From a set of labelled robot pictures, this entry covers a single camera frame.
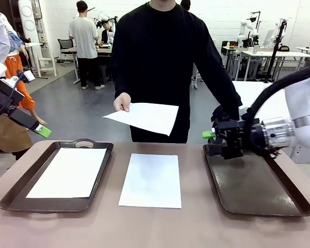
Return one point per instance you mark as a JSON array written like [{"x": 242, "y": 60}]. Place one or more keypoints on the white-backed monitor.
[{"x": 268, "y": 37}]

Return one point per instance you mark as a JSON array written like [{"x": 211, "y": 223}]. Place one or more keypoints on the black office chair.
[{"x": 65, "y": 47}]

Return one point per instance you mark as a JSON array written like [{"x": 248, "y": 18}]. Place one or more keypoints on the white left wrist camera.
[{"x": 28, "y": 76}]

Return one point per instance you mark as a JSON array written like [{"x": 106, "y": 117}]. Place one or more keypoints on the black overhead lamp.
[{"x": 253, "y": 18}]

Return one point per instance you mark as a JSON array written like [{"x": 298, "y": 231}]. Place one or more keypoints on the seated person in black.
[{"x": 107, "y": 34}]

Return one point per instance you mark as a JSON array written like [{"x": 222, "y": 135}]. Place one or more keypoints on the white wooden stool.
[{"x": 47, "y": 63}]

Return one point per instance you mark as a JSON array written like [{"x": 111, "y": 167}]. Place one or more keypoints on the dark-haired person behind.
[{"x": 185, "y": 3}]

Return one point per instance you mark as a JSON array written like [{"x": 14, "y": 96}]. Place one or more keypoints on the man in white t-shirt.
[{"x": 84, "y": 38}]

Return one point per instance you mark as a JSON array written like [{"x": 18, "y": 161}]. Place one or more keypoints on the person's right forearm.
[{"x": 122, "y": 77}]

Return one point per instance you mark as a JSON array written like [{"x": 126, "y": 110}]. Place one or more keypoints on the long white table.
[{"x": 273, "y": 53}]

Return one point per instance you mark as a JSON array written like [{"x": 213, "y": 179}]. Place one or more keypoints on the white desk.
[{"x": 245, "y": 90}]

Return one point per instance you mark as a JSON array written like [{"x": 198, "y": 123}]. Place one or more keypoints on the person's right hand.
[{"x": 122, "y": 102}]

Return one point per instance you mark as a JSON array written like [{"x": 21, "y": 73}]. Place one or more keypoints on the wooden work table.
[{"x": 104, "y": 50}]

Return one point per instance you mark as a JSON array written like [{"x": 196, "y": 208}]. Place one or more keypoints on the tall white air purifier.
[{"x": 28, "y": 23}]

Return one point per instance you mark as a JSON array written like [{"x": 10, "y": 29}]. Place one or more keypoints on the white A4 paper sheet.
[
  {"x": 149, "y": 116},
  {"x": 67, "y": 173},
  {"x": 151, "y": 180}
]

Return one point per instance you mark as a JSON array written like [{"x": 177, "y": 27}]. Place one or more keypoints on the white robot with black gripper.
[{"x": 103, "y": 17}]

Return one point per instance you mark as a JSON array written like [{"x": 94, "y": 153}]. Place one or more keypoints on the person's left forearm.
[{"x": 222, "y": 87}]

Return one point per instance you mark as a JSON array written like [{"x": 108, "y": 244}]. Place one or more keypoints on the white paper cup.
[{"x": 256, "y": 49}]

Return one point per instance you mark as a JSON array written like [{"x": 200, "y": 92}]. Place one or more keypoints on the black cloth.
[{"x": 215, "y": 113}]

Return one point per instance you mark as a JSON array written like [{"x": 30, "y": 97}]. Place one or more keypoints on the mannequin in orange pants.
[{"x": 13, "y": 64}]

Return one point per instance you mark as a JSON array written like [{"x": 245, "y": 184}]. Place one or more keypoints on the black tripod stand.
[{"x": 38, "y": 76}]

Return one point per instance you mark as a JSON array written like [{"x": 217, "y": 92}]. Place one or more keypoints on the tall black tripod pole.
[{"x": 275, "y": 56}]

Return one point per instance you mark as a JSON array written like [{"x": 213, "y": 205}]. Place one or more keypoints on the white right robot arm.
[{"x": 304, "y": 103}]

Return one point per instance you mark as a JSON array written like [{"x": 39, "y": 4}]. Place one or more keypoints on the yellow black bag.
[{"x": 284, "y": 48}]

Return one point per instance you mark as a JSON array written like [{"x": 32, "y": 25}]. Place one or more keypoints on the person in black sweater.
[{"x": 160, "y": 51}]

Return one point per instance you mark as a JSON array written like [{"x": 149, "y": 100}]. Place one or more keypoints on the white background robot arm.
[
  {"x": 277, "y": 28},
  {"x": 244, "y": 28}
]

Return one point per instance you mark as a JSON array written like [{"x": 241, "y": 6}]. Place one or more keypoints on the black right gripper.
[{"x": 232, "y": 131}]

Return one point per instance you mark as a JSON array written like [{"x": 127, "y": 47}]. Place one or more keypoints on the brown plastic serving tray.
[
  {"x": 248, "y": 186},
  {"x": 54, "y": 205}
]

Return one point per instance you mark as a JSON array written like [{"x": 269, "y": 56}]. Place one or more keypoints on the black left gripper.
[{"x": 5, "y": 98}]

